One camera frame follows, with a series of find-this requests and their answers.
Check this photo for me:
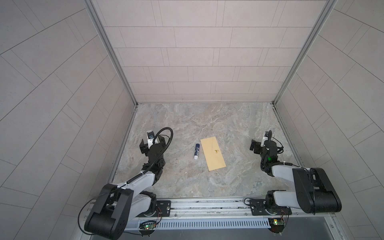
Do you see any white glue stick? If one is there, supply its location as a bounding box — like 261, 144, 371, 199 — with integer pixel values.
194, 144, 200, 160

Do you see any tan kraft envelope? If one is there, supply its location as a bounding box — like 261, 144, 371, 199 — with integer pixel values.
201, 137, 227, 171

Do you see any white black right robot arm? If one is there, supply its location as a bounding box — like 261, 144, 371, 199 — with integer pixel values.
247, 130, 342, 216

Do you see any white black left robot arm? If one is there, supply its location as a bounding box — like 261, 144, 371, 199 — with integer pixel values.
78, 127, 174, 240

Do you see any right green circuit board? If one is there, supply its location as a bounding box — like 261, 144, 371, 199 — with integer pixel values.
268, 219, 286, 234

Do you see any green circuit board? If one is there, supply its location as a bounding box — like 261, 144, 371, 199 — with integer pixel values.
268, 219, 286, 234
139, 221, 157, 232

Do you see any left green circuit board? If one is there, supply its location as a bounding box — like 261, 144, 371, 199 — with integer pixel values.
139, 221, 157, 232

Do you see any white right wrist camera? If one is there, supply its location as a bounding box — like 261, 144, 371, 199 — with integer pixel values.
261, 131, 270, 147

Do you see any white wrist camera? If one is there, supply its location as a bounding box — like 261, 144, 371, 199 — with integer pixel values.
147, 130, 155, 140
261, 131, 270, 147

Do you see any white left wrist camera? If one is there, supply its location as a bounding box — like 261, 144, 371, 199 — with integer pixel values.
147, 130, 155, 140

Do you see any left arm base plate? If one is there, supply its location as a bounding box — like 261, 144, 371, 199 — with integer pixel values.
138, 200, 171, 218

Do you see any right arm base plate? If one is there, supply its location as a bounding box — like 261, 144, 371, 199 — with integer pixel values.
248, 199, 292, 216

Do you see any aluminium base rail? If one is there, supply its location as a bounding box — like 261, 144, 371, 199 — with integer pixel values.
86, 195, 335, 221

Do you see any right aluminium corner post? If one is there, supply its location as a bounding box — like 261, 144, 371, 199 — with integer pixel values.
272, 0, 337, 106

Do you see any aluminium corner post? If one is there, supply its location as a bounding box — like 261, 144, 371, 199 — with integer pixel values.
272, 0, 337, 106
84, 0, 138, 107

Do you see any left aluminium corner post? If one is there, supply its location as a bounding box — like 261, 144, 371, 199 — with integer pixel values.
84, 0, 138, 107

